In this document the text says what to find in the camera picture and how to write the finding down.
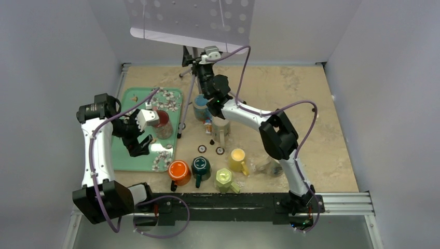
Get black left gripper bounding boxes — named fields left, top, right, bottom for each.
left=111, top=109, right=152, bottom=157

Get pink ghost mug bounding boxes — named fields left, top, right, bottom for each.
left=152, top=110, right=173, bottom=139

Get green floral tray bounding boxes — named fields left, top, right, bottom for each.
left=111, top=87, right=184, bottom=173

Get grey music stand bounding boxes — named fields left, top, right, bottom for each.
left=123, top=0, right=256, bottom=139

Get orange mug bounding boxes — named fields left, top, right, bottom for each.
left=168, top=160, right=191, bottom=192

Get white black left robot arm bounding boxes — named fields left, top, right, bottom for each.
left=72, top=93, right=160, bottom=224

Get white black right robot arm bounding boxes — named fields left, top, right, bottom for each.
left=182, top=46, right=317, bottom=214

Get blue mug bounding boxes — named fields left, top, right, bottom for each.
left=192, top=94, right=212, bottom=122

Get teal seashell mug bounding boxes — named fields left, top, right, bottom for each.
left=211, top=117, right=230, bottom=148

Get dark green mug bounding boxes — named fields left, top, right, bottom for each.
left=191, top=156, right=212, bottom=188

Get light green hexagonal mug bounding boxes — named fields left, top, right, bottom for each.
left=215, top=168, right=240, bottom=194

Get yellow mug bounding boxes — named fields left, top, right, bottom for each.
left=228, top=148, right=250, bottom=176

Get cream coral mug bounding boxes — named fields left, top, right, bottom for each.
left=255, top=156, right=284, bottom=177

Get ice cream cone toy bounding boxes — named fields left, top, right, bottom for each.
left=203, top=118, right=212, bottom=135

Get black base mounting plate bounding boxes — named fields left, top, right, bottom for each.
left=133, top=192, right=325, bottom=229

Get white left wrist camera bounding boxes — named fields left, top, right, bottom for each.
left=136, top=109, right=160, bottom=132

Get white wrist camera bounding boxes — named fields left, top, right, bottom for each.
left=199, top=46, right=221, bottom=64
left=136, top=109, right=160, bottom=132

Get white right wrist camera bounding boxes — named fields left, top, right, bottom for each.
left=199, top=46, right=221, bottom=64

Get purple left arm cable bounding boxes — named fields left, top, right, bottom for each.
left=88, top=87, right=191, bottom=240

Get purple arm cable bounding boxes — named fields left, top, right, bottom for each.
left=88, top=87, right=191, bottom=240
left=205, top=45, right=321, bottom=234

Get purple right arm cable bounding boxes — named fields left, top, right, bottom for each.
left=205, top=45, right=321, bottom=234

